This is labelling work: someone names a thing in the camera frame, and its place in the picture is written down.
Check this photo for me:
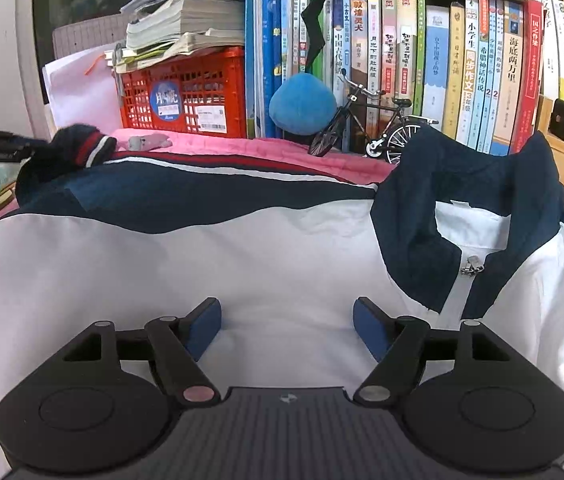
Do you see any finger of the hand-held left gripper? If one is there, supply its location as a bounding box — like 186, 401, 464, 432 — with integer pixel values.
22, 136, 51, 161

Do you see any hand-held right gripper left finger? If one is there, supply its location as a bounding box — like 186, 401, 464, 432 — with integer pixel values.
64, 296, 223, 407

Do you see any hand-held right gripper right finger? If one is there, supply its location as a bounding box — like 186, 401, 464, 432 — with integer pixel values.
353, 296, 513, 407

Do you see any white and navy jacket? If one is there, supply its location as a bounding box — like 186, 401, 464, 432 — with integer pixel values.
0, 124, 564, 480

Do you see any white paper sheet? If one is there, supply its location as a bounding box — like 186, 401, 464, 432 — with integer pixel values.
42, 42, 122, 136

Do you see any small grey toy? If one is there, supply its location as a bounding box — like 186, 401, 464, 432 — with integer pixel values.
126, 133, 173, 151

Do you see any grey grid board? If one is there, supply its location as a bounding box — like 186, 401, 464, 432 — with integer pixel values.
52, 12, 130, 61

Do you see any red plastic crate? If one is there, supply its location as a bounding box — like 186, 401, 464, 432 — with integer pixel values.
116, 46, 247, 139

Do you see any pink rabbit print blanket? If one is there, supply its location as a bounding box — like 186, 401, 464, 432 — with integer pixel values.
0, 128, 399, 247

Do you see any black model bicycle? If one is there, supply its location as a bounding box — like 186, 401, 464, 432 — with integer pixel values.
308, 67, 440, 165

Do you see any stack of paper workbooks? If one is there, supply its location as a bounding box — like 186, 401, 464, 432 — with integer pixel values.
104, 0, 247, 73

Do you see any blue plush ball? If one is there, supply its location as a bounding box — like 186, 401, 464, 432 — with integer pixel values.
269, 72, 337, 137

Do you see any row of standing books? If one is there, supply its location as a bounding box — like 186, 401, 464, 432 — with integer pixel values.
244, 0, 564, 157

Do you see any black hanging strap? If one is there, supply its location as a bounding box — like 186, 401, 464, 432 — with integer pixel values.
301, 0, 345, 73

